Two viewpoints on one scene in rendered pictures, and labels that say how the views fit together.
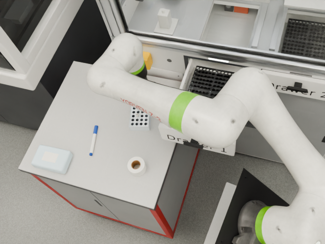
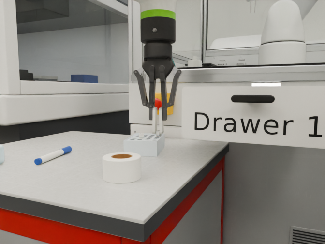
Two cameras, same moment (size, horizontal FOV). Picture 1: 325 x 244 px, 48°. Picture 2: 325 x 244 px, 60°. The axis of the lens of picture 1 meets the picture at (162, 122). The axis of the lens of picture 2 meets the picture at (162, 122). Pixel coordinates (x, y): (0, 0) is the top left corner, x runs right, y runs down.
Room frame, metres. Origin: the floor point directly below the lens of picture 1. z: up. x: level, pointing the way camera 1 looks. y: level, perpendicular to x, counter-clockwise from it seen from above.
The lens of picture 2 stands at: (0.08, 0.16, 0.92)
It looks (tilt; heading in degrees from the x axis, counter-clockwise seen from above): 6 degrees down; 350
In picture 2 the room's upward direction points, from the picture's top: straight up
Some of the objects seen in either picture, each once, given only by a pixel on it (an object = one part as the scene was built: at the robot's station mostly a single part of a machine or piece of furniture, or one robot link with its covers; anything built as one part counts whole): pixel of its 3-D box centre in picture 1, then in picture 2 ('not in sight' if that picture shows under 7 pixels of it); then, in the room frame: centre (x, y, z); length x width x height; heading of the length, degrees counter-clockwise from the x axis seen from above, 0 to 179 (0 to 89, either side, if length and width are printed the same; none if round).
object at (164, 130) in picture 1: (196, 139); (253, 114); (0.59, -0.10, 0.87); 0.29 x 0.02 x 0.11; 57
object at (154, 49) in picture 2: not in sight; (157, 61); (0.84, 0.04, 1.00); 0.08 x 0.07 x 0.09; 71
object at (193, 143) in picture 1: (194, 142); (253, 98); (0.57, -0.09, 0.91); 0.07 x 0.04 x 0.01; 57
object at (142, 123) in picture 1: (140, 115); (145, 144); (0.82, 0.08, 0.78); 0.12 x 0.08 x 0.04; 161
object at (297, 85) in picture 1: (297, 86); not in sight; (0.66, -0.53, 0.91); 0.07 x 0.04 x 0.01; 57
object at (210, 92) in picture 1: (210, 96); not in sight; (0.76, -0.21, 0.87); 0.22 x 0.18 x 0.06; 147
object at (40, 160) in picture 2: (93, 140); (54, 154); (0.78, 0.30, 0.77); 0.14 x 0.02 x 0.02; 160
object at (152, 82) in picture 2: not in sight; (152, 87); (0.84, 0.06, 0.93); 0.04 x 0.01 x 0.11; 161
